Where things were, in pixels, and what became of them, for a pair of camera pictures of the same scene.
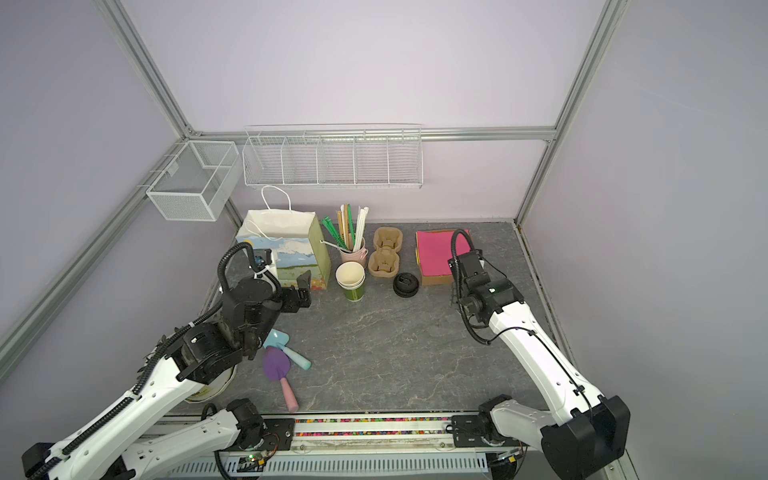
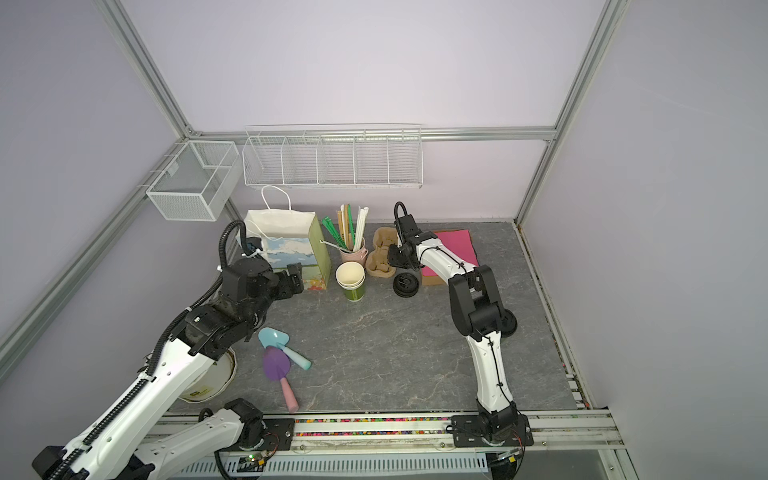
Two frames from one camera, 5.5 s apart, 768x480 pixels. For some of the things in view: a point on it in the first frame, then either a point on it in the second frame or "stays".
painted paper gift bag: x=296 y=239 stays
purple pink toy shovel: x=276 y=363 stays
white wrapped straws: x=360 y=227 stays
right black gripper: x=459 y=294 → x=393 y=258
